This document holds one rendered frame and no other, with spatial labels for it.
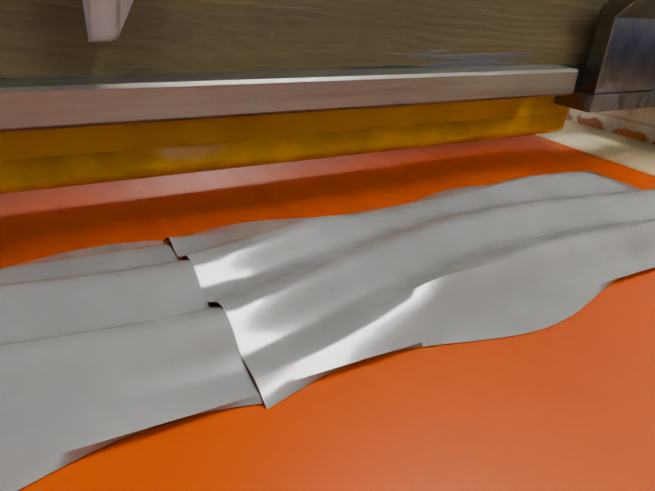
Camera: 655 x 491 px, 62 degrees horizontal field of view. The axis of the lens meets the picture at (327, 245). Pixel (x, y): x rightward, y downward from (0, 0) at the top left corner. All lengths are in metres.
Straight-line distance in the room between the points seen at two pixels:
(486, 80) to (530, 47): 0.04
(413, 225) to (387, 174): 0.06
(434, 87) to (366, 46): 0.03
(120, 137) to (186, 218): 0.03
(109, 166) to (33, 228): 0.03
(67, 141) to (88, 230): 0.03
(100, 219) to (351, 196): 0.08
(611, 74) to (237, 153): 0.16
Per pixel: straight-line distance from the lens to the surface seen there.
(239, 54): 0.17
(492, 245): 0.16
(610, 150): 0.30
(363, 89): 0.18
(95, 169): 0.18
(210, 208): 0.17
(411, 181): 0.21
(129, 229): 0.16
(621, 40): 0.26
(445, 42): 0.21
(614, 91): 0.27
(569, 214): 0.19
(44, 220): 0.18
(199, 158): 0.19
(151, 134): 0.18
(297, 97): 0.17
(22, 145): 0.18
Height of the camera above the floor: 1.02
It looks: 26 degrees down
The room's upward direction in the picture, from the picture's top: 4 degrees clockwise
